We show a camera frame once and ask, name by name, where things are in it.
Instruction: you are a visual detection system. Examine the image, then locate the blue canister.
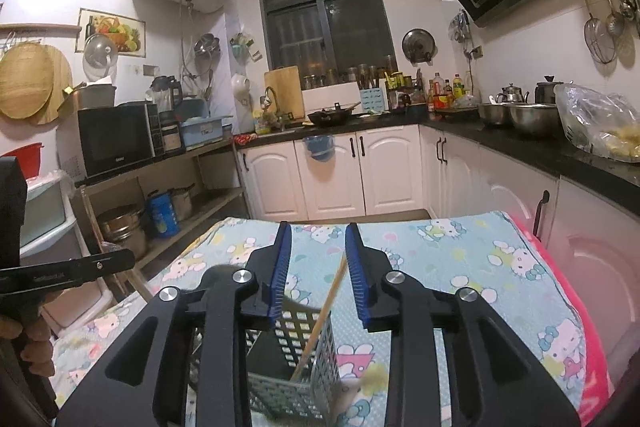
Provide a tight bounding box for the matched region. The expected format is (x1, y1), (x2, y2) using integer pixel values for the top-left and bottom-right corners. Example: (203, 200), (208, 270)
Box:
(146, 191), (180, 239)

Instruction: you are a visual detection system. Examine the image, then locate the stainless steel pot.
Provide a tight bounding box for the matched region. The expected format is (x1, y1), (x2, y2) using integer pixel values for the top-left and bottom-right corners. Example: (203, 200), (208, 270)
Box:
(509, 104), (561, 139)

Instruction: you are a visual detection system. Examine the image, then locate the hanging wire strainer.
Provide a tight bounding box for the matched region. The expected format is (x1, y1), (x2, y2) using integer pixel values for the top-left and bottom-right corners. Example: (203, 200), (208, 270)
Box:
(584, 0), (617, 65)

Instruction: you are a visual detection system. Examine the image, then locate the steel kettle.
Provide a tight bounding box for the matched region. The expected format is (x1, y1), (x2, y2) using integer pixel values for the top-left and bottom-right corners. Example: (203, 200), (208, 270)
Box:
(495, 82), (529, 104)

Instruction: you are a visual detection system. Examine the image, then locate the white plastic drawer unit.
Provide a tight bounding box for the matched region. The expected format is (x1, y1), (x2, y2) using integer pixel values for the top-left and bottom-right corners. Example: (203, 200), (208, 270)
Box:
(20, 170), (114, 337)

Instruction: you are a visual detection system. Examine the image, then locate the steel stockpot on shelf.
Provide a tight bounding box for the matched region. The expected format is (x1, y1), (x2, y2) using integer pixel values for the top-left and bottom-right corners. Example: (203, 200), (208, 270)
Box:
(98, 205), (148, 260)

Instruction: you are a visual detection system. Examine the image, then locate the clear plastic bag of food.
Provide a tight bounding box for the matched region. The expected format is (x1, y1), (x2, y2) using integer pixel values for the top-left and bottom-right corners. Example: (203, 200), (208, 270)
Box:
(554, 83), (639, 164)

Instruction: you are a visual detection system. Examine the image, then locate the Hello Kitty blue tablecloth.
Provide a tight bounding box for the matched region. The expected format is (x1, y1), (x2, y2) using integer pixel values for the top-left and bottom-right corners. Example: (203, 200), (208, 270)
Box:
(54, 211), (587, 426)

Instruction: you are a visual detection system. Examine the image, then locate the green plastic utensil holder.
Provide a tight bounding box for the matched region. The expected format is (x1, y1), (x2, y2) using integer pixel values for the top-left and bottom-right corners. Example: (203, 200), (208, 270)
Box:
(186, 296), (342, 425)

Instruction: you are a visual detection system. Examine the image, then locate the black wok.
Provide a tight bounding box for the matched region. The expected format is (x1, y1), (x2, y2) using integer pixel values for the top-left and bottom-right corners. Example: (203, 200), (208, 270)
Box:
(307, 102), (360, 128)

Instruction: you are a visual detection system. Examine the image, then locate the wooden cutting board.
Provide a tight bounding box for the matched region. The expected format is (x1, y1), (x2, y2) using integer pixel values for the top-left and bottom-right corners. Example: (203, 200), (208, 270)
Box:
(264, 66), (305, 119)

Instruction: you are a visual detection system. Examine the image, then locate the hanging steel ladle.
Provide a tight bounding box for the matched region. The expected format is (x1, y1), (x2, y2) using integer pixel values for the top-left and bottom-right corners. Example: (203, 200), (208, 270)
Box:
(605, 0), (625, 40)

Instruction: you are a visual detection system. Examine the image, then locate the person's left hand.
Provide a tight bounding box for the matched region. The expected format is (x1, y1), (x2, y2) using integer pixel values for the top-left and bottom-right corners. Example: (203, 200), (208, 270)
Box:
(0, 314), (55, 378)

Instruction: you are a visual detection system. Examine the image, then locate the hanging dark pot lid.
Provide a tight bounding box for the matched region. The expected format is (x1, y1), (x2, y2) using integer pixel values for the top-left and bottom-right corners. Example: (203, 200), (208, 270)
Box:
(401, 28), (436, 64)

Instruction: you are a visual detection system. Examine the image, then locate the round bamboo tray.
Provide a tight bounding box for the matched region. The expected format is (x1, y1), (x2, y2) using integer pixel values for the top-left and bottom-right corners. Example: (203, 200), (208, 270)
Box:
(0, 42), (54, 120)

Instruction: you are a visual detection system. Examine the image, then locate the pink LOVE blanket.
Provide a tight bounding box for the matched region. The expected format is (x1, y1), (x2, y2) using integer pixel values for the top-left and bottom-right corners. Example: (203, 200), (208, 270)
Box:
(504, 212), (614, 426)

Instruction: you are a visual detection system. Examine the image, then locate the glass pot lid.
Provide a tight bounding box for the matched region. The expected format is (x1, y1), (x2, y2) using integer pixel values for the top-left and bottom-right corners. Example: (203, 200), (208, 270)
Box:
(82, 34), (118, 81)

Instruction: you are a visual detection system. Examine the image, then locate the framed fruit picture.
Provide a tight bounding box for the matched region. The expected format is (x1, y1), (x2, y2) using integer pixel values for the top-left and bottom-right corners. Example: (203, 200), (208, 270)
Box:
(75, 9), (146, 57)

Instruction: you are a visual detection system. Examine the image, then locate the black microwave oven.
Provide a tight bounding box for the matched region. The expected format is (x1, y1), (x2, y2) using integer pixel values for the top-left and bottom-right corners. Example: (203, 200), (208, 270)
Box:
(56, 102), (164, 182)

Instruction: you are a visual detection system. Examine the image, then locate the blue knife block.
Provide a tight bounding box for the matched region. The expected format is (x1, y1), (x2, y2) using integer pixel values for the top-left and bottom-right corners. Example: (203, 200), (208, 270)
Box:
(360, 88), (387, 114)

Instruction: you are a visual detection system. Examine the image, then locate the wooden shelf rack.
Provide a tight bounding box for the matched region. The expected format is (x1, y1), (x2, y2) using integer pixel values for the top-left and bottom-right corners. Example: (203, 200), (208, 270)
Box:
(72, 138), (252, 300)

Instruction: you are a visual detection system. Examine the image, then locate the red plastic basin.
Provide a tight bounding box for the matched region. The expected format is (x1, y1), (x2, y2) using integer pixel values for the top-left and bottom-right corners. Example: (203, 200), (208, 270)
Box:
(2, 142), (43, 179)

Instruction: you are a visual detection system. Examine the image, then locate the blender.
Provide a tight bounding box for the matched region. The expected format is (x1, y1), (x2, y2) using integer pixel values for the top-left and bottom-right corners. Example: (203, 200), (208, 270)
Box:
(146, 76), (182, 113)

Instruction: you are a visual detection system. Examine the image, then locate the dark kitchen window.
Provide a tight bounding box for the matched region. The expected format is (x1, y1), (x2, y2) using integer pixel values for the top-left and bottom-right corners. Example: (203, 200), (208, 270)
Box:
(260, 0), (395, 77)

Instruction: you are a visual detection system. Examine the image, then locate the bamboo chopstick pair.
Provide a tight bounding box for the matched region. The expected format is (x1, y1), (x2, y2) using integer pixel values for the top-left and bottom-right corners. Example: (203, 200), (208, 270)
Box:
(290, 255), (347, 381)

